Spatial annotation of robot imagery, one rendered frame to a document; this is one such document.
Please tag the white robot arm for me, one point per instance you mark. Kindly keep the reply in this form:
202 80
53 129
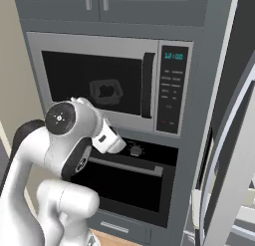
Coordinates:
30 163

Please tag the microwave door with dark window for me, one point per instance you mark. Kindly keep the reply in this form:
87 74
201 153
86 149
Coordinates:
83 47

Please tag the silver black microwave oven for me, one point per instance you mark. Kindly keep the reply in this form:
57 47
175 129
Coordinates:
172 90

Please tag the grey oven knob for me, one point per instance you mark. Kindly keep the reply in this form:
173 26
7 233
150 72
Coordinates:
135 150

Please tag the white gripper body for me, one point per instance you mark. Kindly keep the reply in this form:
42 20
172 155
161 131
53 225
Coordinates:
117 143

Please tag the grey drawer front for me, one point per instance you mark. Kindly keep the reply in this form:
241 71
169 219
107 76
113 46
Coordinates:
139 228

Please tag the black built-in oven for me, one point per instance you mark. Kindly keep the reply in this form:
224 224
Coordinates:
132 193

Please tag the grey fridge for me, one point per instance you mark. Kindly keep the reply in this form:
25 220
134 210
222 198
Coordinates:
242 140

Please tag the grey cupboard door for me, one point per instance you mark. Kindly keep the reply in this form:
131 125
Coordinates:
56 7
156 11

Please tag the clear tupperware container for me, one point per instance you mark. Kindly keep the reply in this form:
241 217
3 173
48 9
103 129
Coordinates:
94 97

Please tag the tall grey cabinet housing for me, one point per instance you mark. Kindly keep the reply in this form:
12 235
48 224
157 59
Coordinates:
197 90

